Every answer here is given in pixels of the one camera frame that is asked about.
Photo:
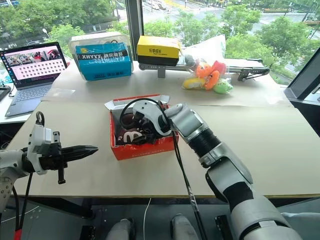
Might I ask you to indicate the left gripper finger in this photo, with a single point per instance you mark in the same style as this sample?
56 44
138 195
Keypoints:
77 156
80 149

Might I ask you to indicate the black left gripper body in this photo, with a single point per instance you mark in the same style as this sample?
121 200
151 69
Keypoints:
52 160

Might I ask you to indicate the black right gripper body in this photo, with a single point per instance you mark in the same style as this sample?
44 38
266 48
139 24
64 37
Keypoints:
143 122

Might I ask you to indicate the dark shoe with white logo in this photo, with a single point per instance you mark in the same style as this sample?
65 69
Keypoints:
130 137

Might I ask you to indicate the red cardboard shoebox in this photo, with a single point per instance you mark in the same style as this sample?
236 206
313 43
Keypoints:
145 151

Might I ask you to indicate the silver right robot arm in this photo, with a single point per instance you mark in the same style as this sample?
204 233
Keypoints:
225 170

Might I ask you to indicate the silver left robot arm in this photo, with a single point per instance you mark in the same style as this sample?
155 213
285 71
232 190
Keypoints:
7 160

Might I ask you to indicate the grey open laptop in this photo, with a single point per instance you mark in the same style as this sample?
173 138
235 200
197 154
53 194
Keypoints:
30 75

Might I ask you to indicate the dark maroon shoe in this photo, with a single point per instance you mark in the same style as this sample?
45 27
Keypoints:
126 120

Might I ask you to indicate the yellow plush toy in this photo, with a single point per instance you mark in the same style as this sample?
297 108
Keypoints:
192 83

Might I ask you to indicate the blue printed carton box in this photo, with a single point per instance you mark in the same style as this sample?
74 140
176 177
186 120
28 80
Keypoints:
105 62

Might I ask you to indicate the yellow and black box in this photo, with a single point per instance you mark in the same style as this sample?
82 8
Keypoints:
157 51

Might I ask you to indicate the grey plush toy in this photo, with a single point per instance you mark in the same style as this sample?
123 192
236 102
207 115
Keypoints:
190 61

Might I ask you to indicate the orange plush toy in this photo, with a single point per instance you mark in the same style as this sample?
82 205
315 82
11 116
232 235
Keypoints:
207 75

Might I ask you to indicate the small black device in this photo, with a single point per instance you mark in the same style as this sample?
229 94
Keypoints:
3 91

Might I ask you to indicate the grey rounded robot leg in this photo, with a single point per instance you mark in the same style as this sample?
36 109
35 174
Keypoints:
120 230
183 227

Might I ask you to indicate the green plush toy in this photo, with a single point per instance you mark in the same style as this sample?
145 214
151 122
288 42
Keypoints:
223 87

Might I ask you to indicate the red plush toy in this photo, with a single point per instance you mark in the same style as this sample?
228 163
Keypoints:
220 67

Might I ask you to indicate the clear plastic toy bag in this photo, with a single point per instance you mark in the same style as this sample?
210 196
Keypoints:
212 47

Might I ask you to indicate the black monitor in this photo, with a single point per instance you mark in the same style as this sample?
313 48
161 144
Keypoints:
305 75

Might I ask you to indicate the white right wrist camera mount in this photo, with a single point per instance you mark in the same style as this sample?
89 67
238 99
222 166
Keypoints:
152 115

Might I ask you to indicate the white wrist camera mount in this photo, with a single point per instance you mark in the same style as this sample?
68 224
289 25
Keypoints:
152 115
37 140

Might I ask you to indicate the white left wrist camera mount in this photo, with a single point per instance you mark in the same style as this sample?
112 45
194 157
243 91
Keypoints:
37 140

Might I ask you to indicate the dark window frame pillar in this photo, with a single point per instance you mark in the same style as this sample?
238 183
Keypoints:
135 27

